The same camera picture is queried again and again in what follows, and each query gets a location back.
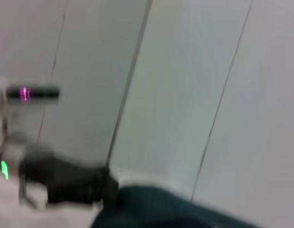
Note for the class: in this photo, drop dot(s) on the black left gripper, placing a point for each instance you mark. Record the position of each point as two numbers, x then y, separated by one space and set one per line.
66 180

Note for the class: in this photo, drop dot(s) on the dark teal fabric bag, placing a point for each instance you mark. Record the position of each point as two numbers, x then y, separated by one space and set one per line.
161 209

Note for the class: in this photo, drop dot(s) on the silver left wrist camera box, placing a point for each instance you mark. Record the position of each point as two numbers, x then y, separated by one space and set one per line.
37 93

